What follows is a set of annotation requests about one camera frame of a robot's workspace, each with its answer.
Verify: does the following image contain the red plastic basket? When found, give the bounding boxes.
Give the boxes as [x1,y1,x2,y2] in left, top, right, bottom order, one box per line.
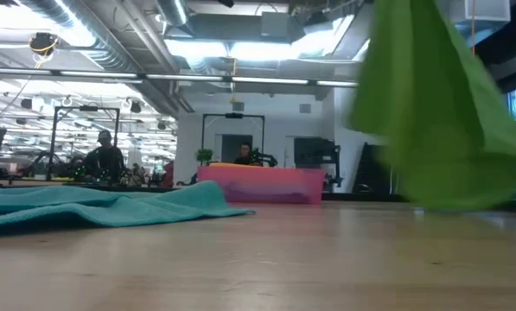
[196,163,327,205]

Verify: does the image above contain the blue microfiber towel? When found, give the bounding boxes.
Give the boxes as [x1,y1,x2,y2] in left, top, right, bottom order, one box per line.
[0,180,257,234]

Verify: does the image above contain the green microfiber towel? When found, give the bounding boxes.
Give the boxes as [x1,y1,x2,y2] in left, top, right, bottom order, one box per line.
[347,0,516,212]

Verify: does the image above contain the green potted plant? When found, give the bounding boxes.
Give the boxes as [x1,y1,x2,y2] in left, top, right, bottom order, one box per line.
[194,148,215,168]

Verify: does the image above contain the black leaning panel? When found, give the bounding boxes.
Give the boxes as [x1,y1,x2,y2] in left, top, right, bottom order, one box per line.
[352,142,397,194]

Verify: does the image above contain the black background robot arms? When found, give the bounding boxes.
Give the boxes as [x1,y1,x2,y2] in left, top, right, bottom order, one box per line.
[22,149,88,181]

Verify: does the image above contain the black robot rig frame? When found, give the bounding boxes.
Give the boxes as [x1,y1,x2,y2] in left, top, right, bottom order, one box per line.
[49,105,121,181]
[201,112,266,168]

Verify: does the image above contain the black aluminium table frame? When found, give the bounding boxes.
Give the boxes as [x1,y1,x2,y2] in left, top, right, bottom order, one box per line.
[0,183,414,203]

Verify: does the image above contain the ceiling cable reel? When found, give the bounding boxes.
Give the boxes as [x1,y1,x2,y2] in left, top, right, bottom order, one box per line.
[28,32,61,57]

